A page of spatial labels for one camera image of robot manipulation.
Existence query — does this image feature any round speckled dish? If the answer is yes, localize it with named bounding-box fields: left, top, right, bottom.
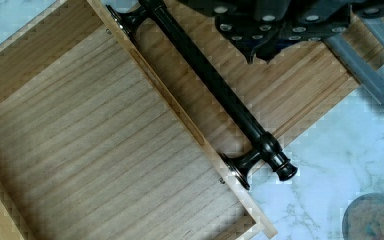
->
left=342, top=193, right=384, bottom=240

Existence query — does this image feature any grey metal board stand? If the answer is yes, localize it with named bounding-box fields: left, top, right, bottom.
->
left=325, top=19, right=384, bottom=109

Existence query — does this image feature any wooden drawer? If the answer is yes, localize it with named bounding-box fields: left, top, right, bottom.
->
left=0, top=0, right=276, bottom=240

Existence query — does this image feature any black drawer handle bar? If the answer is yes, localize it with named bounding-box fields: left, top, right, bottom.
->
left=108, top=0, right=298, bottom=189

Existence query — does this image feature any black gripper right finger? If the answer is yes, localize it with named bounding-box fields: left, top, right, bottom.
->
left=256, top=6, right=350, bottom=62

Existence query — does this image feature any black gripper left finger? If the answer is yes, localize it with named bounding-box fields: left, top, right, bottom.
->
left=215, top=15, right=282, bottom=64

